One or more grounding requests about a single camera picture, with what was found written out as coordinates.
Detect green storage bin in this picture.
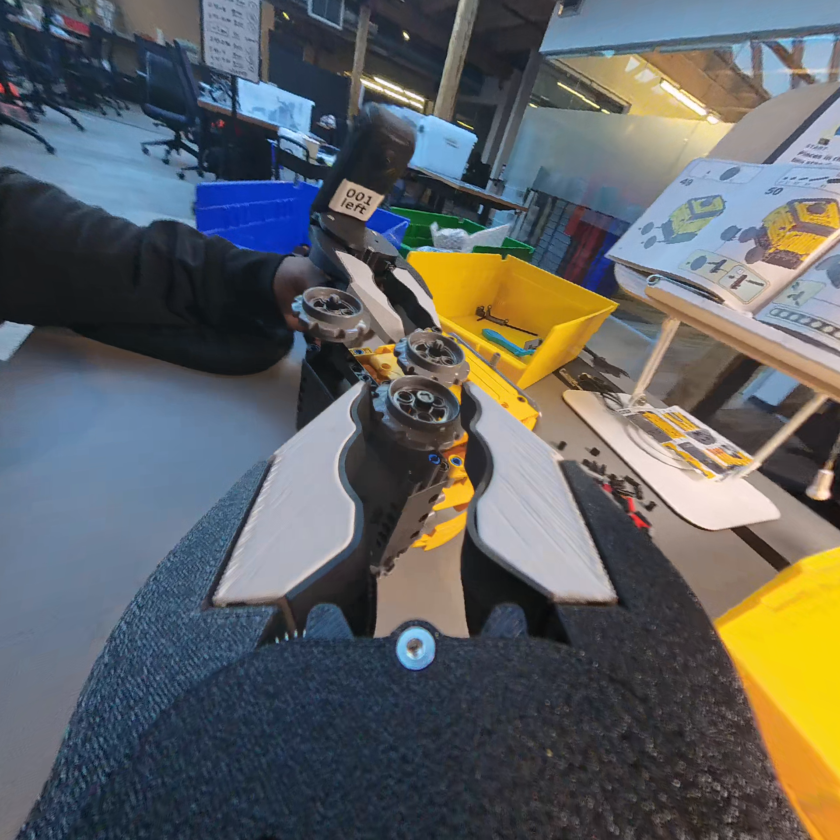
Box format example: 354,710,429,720
390,206,536,263

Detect sticker sheet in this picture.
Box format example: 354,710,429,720
617,406,756,482

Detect black brick axle tool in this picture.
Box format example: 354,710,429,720
474,304,540,338

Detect instruction manual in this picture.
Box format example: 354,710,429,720
607,157,840,355

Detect rounded wooden board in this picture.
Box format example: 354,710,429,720
709,82,840,165

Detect pale grey desk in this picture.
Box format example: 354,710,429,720
0,289,840,840

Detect pile of small brick parts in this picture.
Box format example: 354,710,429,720
554,440,657,530

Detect blue storage bin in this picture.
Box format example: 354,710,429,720
195,180,411,256

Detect white plastic bags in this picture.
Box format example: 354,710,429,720
430,222,513,254

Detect black cable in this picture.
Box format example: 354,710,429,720
558,348,632,403

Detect yellow brick toy truck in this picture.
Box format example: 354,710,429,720
289,285,542,578

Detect background wooden desk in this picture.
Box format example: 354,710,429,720
407,164,529,221

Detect black office chair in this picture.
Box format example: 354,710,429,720
0,20,86,155
134,39,210,181

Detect white printed instruction sheet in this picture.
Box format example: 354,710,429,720
768,98,840,166

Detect person's left hand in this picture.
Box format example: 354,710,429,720
272,253,330,332

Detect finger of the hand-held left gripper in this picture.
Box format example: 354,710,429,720
392,266,443,330
336,251,408,343

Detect white printed notice board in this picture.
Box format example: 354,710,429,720
200,0,263,83

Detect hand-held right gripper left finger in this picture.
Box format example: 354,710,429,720
213,384,373,637

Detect stack of coloured storage bins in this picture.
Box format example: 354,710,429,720
512,190,621,296

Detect white box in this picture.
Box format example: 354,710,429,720
387,105,479,181

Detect teal brick part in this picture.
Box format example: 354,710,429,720
482,328,536,358

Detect large yellow storage bin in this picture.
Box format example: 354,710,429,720
407,251,619,389

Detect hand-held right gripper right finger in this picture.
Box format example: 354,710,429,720
459,382,618,637

